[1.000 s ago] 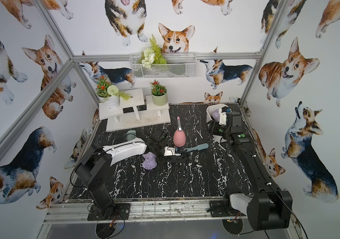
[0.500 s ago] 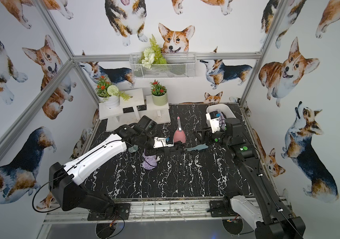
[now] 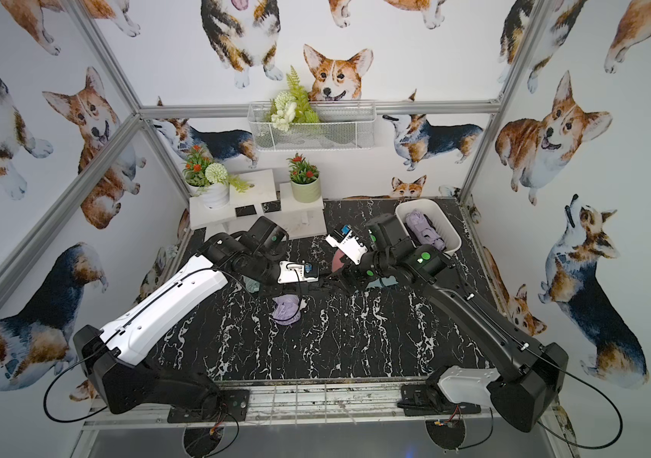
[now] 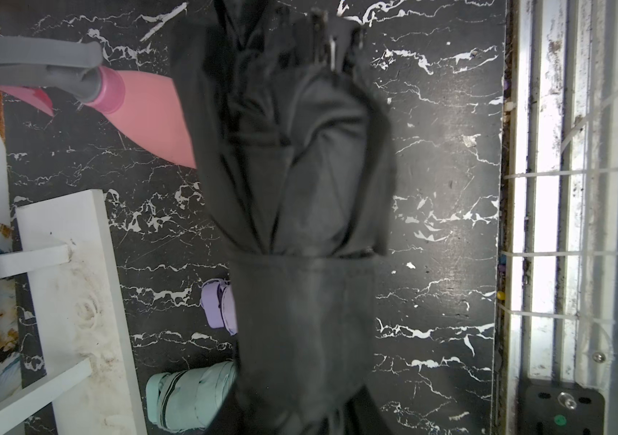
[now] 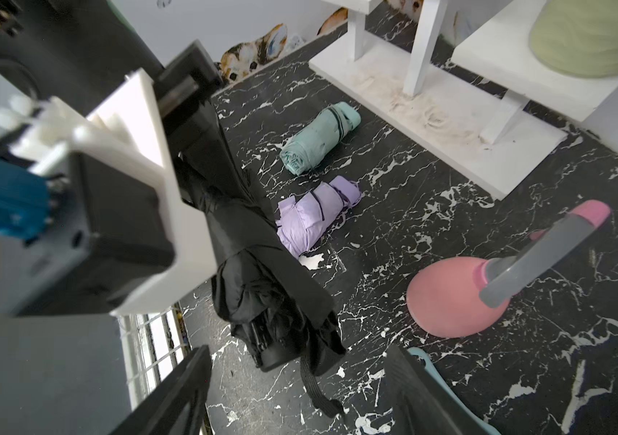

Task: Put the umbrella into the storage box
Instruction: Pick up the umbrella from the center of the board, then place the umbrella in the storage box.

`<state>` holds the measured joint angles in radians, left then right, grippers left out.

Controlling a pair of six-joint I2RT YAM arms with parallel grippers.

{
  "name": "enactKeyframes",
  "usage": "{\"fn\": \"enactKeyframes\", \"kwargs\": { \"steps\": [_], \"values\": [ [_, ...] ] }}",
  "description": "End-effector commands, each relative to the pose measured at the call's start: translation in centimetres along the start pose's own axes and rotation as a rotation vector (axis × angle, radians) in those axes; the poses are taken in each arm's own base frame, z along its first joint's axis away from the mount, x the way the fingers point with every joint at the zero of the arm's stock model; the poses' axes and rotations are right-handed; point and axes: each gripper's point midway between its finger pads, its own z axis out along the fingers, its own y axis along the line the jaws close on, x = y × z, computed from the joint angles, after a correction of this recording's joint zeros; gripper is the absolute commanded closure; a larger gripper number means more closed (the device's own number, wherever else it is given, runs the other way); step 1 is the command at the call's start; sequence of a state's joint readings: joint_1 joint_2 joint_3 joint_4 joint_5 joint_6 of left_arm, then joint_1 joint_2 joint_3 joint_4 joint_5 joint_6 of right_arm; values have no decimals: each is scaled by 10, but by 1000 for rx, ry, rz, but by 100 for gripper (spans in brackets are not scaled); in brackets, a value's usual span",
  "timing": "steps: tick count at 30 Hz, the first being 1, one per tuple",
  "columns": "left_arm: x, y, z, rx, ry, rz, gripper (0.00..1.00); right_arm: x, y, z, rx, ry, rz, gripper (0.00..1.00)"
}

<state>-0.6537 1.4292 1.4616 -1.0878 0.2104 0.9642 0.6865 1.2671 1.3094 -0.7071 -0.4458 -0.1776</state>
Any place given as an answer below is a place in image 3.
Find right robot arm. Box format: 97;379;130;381
327;214;571;433

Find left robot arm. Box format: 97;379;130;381
74;217;318;419

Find white plastic storage box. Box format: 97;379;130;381
395;198;462;256

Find white stepped display shelf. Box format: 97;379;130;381
189;170;327;240

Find green pot red flowers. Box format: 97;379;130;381
288;153;321;203

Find fern and white flowers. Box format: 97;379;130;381
266;67;320;133

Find white pot red flowers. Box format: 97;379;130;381
182;145;253;210

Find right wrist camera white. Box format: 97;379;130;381
325;224;369;265

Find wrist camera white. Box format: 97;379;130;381
325;224;369;265
277;261;320;284

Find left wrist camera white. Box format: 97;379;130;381
277;261;320;284

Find white wire wall basket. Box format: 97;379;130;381
247;101;377;152

